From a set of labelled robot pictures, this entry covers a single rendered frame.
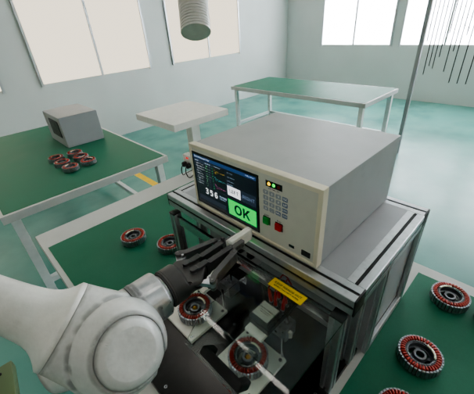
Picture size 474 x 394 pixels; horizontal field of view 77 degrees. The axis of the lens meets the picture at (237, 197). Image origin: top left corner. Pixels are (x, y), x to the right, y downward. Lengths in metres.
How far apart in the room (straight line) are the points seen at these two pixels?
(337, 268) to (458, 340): 0.55
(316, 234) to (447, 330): 0.65
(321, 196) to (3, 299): 0.50
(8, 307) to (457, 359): 1.06
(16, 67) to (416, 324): 5.04
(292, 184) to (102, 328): 0.44
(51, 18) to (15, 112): 1.35
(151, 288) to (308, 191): 0.35
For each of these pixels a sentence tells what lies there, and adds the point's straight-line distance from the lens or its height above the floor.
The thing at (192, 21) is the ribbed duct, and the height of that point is 1.62.
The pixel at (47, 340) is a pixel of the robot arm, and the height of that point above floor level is 1.34.
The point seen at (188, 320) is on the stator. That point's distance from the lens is 1.02.
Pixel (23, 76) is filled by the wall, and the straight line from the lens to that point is 5.18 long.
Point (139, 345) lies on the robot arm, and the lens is 0.35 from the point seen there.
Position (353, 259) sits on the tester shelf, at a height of 1.11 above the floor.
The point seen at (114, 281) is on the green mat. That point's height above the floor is 0.75.
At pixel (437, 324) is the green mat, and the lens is 1.20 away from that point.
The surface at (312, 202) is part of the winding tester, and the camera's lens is 0.62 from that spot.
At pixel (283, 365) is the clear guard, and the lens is 0.63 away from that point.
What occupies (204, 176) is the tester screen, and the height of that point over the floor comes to 1.23.
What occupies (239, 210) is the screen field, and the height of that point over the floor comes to 1.17.
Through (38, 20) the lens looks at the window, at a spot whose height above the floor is 1.76.
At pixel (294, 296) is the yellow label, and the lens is 0.72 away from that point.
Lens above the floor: 1.61
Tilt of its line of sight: 31 degrees down
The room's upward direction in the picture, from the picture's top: 4 degrees counter-clockwise
